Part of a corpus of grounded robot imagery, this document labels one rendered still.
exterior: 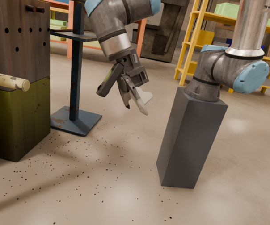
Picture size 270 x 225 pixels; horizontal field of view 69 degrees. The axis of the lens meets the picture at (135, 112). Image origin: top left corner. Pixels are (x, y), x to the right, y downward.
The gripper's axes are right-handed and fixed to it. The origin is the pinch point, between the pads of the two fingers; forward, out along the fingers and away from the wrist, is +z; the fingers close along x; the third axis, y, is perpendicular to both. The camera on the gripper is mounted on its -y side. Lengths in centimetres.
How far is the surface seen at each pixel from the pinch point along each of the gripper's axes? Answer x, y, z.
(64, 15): 1009, 182, -278
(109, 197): 38, -20, 50
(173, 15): 391, 325, -57
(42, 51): 76, -16, -38
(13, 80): 24.2, -31.0, -24.8
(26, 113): 73, -40, -8
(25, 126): 74, -45, 0
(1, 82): 26, -35, -26
